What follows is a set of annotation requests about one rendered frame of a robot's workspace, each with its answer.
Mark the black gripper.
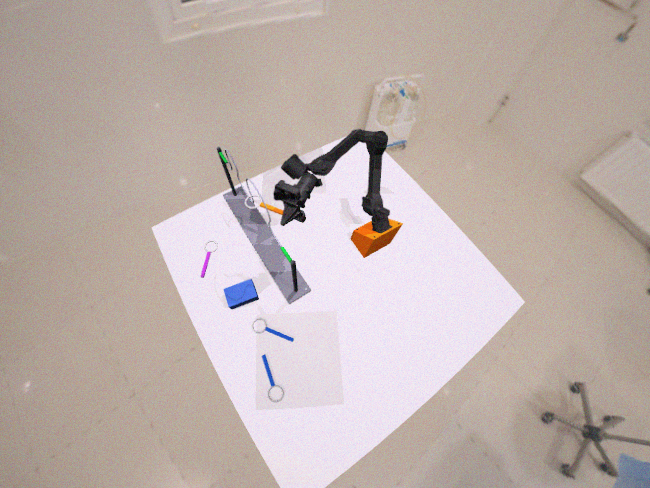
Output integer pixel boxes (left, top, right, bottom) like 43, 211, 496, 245
280, 183, 311, 226

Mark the purple handle with grey wire loop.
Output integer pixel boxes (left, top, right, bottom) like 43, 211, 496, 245
201, 240, 218, 278

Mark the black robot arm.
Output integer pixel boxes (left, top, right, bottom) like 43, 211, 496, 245
274, 129, 392, 233

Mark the blue bar with grey loop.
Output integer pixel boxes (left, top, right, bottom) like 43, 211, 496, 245
261, 355, 284, 402
252, 318, 294, 342

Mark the blue rectangular block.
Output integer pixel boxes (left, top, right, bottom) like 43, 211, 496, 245
224, 278, 259, 310

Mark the orange bar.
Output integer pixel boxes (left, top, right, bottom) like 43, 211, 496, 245
244, 195, 283, 215

